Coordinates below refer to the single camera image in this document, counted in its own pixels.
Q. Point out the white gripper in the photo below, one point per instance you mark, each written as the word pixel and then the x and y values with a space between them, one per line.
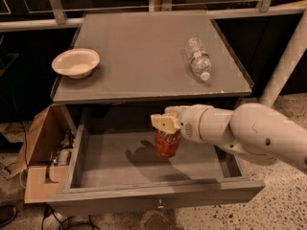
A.
pixel 189 123

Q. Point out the red coke can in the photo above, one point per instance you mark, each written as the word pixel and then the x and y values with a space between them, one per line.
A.
pixel 166 144

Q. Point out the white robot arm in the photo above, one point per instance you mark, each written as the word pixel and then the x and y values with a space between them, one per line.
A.
pixel 252 131

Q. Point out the open grey top drawer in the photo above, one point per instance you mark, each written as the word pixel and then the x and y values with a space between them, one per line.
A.
pixel 116 170

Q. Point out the metal drawer knob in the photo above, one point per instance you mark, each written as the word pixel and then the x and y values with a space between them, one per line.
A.
pixel 160 205

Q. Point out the clear plastic water bottle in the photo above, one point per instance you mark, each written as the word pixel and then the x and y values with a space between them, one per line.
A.
pixel 200 62

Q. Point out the grey cabinet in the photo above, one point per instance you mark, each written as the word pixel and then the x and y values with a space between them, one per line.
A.
pixel 143 58

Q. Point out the brown cardboard box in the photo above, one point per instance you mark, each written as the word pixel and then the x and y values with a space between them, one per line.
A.
pixel 42 141

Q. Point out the white diagonal post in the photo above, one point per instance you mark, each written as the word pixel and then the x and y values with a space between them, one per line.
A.
pixel 295 49

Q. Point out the metal railing frame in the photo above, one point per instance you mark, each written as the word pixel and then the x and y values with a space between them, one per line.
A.
pixel 25 15

